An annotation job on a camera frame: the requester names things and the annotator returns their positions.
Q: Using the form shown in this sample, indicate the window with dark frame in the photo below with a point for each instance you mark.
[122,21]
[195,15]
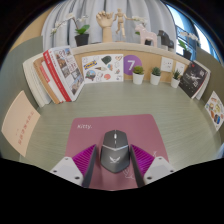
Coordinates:
[181,20]

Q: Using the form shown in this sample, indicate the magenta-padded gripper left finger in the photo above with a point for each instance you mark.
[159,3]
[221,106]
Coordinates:
[66,168]

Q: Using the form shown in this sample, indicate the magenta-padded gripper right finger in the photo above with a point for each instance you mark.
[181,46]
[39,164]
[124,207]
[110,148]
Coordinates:
[158,168]

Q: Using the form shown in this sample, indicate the red and white book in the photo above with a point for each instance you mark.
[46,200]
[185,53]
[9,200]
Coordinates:
[55,75]

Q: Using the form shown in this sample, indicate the wooden hand model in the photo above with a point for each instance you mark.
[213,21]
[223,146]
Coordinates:
[106,28]

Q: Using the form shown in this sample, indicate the white wall socket plate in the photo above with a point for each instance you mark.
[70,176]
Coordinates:
[180,67]
[166,64]

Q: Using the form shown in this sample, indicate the grey computer mouse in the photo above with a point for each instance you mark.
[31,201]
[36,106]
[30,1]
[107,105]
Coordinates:
[114,153]

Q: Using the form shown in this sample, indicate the black cover book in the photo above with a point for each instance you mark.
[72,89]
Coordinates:
[192,79]

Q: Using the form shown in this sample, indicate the green desk partition panel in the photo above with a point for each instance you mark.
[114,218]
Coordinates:
[13,73]
[213,73]

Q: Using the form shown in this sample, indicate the photo cover magazine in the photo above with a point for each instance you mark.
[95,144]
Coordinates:
[70,71]

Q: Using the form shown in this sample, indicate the pink wooden horse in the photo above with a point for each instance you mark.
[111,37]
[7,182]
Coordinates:
[146,35]

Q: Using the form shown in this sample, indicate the wooden mannequin figure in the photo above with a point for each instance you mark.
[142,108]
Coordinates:
[120,20]

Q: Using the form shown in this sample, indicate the large white orchid black pot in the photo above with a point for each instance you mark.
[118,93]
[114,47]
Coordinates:
[81,39]

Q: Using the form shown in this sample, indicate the grey white curtain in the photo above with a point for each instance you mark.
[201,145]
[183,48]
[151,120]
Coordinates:
[86,11]

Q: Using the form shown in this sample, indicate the purple round number sign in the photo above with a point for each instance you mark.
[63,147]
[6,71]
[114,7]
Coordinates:
[131,64]

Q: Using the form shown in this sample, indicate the small plant in white pot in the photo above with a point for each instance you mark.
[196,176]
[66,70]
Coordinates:
[155,79]
[175,83]
[138,79]

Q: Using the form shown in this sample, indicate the colourful sticker card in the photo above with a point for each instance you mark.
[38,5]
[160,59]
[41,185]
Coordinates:
[215,111]

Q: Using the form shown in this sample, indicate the mauve mouse pad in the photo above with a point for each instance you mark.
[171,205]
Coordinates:
[90,133]

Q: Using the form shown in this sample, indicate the black wooden horse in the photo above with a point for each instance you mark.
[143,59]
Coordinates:
[165,39]

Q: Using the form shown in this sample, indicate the pale beige book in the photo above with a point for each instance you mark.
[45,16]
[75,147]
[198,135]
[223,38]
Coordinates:
[20,123]

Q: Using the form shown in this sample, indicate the wooden desk shelf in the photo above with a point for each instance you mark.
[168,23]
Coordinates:
[150,58]

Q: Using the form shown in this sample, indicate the small white orchid black pot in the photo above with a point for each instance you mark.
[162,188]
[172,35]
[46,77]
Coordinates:
[186,54]

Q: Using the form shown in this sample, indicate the white sticker sheet card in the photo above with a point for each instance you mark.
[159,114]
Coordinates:
[102,68]

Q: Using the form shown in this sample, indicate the white orchid behind horses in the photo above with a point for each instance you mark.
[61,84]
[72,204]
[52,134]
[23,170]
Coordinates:
[138,19]

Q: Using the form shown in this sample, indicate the cork brown book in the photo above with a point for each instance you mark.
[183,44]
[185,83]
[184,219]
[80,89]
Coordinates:
[43,81]

